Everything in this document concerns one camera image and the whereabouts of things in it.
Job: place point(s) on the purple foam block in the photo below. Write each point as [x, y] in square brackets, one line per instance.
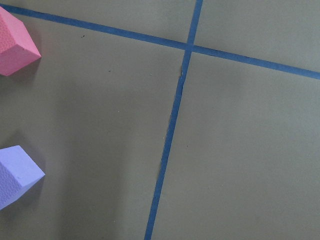
[18, 173]

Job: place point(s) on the red foam block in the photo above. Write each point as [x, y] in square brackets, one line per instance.
[17, 49]

